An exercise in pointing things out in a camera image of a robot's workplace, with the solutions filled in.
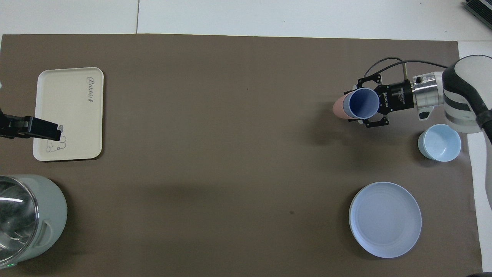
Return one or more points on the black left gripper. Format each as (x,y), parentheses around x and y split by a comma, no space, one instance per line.
(13,127)

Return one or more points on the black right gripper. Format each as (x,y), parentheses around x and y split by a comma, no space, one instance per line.
(398,98)

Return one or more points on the dark blue plastic cup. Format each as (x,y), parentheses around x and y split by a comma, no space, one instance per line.
(363,103)

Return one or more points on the pink plastic cup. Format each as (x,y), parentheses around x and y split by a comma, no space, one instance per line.
(338,107)

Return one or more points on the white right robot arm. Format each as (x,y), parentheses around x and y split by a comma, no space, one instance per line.
(465,96)

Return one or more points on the cream rectangular tray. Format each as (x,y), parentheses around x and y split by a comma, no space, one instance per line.
(69,111)

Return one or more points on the light blue bowl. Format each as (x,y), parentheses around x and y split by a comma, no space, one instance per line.
(440,142)

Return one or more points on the pale green cooking pot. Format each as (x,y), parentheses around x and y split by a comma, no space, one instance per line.
(52,215)

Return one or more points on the glass pot lid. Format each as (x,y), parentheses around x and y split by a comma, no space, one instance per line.
(15,219)

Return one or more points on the pale blue plate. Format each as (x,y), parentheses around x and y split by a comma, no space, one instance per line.
(384,219)

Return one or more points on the grey ribbed device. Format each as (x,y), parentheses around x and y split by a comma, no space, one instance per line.
(480,7)

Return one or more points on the brown table mat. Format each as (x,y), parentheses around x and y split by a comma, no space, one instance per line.
(230,154)

